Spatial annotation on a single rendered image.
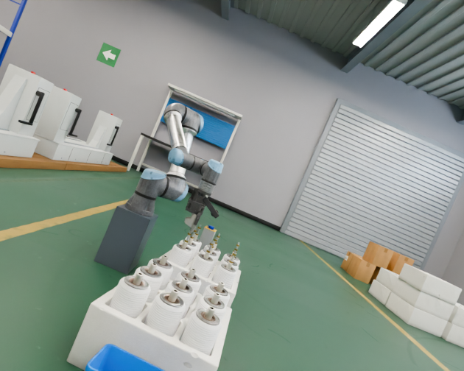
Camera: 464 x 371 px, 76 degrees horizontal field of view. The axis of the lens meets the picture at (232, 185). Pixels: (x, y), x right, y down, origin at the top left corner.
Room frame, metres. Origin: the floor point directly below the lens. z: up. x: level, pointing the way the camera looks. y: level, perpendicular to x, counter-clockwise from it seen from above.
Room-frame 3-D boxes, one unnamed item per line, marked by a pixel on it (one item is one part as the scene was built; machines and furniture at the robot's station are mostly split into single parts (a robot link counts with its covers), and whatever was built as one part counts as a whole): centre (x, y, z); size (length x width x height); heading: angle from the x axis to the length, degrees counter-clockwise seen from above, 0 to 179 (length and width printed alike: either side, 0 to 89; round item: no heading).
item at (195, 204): (1.43, 0.12, 0.48); 0.09 x 0.08 x 0.12; 98
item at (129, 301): (0.89, 0.15, 0.16); 0.10 x 0.10 x 0.18
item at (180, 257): (1.44, 0.10, 0.16); 0.10 x 0.10 x 0.18
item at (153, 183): (1.57, 0.39, 0.47); 0.13 x 0.12 x 0.14; 130
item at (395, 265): (4.62, -2.83, 0.45); 0.30 x 0.24 x 0.30; 179
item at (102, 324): (0.99, 0.02, 0.09); 0.39 x 0.39 x 0.18; 85
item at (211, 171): (1.44, 0.11, 0.64); 0.09 x 0.08 x 0.11; 40
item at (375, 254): (4.60, -2.48, 0.45); 0.30 x 0.24 x 0.30; 3
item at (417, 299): (3.22, -2.36, 0.27); 0.39 x 0.39 x 0.18; 3
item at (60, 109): (3.87, 2.13, 0.45); 1.51 x 0.57 x 0.74; 1
